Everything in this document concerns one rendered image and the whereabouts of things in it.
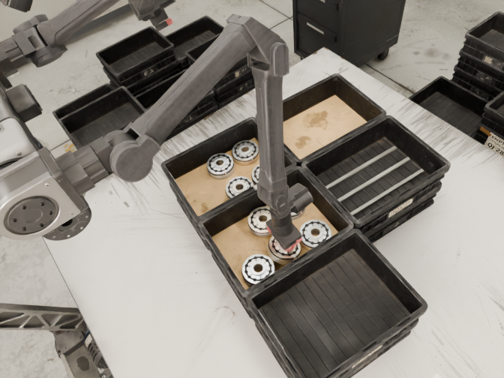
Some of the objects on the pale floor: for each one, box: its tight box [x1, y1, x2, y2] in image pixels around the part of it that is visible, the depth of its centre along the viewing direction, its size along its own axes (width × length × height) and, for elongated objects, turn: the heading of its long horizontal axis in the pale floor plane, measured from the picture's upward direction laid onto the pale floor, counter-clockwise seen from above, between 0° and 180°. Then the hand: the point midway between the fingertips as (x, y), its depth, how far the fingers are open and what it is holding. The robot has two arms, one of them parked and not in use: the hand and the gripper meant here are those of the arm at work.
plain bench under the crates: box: [42, 47, 504, 378], centre depth 178 cm, size 160×160×70 cm
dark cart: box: [293, 0, 406, 68], centre depth 277 cm, size 60×45×90 cm
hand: (286, 243), depth 130 cm, fingers open, 5 cm apart
